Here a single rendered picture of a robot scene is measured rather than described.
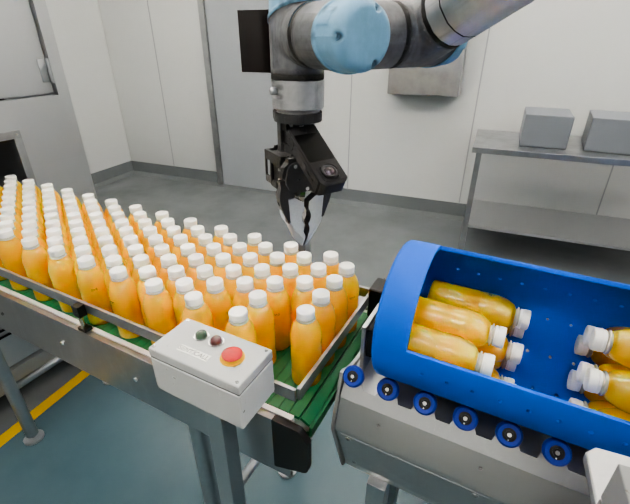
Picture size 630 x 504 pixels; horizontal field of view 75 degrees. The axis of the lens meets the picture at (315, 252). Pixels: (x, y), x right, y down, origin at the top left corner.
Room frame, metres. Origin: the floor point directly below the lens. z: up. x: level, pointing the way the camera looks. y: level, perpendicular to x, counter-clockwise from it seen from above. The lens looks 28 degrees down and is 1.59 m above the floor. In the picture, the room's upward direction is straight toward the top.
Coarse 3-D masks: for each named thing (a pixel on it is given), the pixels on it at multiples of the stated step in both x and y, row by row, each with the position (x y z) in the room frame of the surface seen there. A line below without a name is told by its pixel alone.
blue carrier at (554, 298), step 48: (384, 288) 0.61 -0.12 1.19; (480, 288) 0.75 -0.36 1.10; (528, 288) 0.70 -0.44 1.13; (576, 288) 0.65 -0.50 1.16; (624, 288) 0.57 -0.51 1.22; (384, 336) 0.57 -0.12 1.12; (528, 336) 0.68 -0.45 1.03; (576, 336) 0.65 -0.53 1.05; (432, 384) 0.53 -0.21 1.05; (480, 384) 0.49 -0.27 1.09; (528, 384) 0.61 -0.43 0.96; (576, 432) 0.42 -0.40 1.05; (624, 432) 0.39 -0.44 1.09
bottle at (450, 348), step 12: (420, 336) 0.56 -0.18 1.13; (432, 336) 0.56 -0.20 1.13; (444, 336) 0.56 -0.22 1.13; (456, 336) 0.56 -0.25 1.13; (408, 348) 0.55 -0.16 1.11; (420, 348) 0.55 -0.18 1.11; (432, 348) 0.54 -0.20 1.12; (444, 348) 0.53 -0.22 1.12; (456, 348) 0.53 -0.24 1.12; (468, 348) 0.53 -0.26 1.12; (444, 360) 0.52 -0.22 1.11; (456, 360) 0.52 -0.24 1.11; (468, 360) 0.52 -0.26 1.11; (480, 360) 0.52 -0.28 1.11
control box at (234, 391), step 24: (168, 336) 0.59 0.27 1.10; (192, 336) 0.59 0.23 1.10; (168, 360) 0.54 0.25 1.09; (192, 360) 0.53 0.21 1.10; (216, 360) 0.53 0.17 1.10; (240, 360) 0.53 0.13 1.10; (264, 360) 0.53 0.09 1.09; (168, 384) 0.55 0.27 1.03; (192, 384) 0.52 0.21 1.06; (216, 384) 0.49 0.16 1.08; (240, 384) 0.48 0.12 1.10; (264, 384) 0.53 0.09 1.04; (216, 408) 0.49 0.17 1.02; (240, 408) 0.47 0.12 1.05
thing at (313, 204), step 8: (312, 192) 0.62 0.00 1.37; (304, 200) 0.61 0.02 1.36; (312, 200) 0.61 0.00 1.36; (320, 200) 0.61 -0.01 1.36; (304, 208) 0.64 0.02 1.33; (312, 208) 0.61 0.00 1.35; (320, 208) 0.61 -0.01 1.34; (304, 216) 0.64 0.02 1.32; (312, 216) 0.61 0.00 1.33; (320, 216) 0.61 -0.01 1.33; (312, 224) 0.61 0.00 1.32; (304, 232) 0.61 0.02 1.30; (312, 232) 0.61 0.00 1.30
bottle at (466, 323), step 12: (420, 300) 0.64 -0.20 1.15; (432, 300) 0.64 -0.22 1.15; (420, 312) 0.62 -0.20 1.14; (432, 312) 0.61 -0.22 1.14; (444, 312) 0.61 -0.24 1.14; (456, 312) 0.60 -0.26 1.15; (468, 312) 0.60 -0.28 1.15; (420, 324) 0.61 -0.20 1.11; (432, 324) 0.60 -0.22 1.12; (444, 324) 0.59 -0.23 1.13; (456, 324) 0.58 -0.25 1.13; (468, 324) 0.58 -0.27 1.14; (480, 324) 0.58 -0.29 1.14; (468, 336) 0.57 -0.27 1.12; (480, 336) 0.57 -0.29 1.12; (492, 336) 0.57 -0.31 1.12
